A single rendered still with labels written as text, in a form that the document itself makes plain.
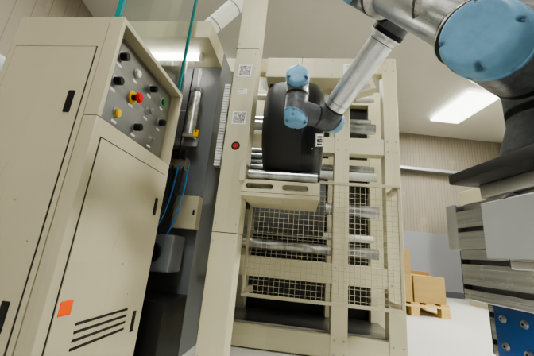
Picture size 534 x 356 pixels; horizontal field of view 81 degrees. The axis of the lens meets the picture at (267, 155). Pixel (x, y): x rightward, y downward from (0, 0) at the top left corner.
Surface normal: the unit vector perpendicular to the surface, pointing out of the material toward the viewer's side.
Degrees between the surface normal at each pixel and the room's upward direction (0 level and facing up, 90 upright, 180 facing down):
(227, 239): 90
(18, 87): 90
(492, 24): 96
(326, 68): 90
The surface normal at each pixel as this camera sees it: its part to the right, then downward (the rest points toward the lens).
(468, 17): -0.83, -0.14
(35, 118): -0.11, -0.31
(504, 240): -0.99, -0.10
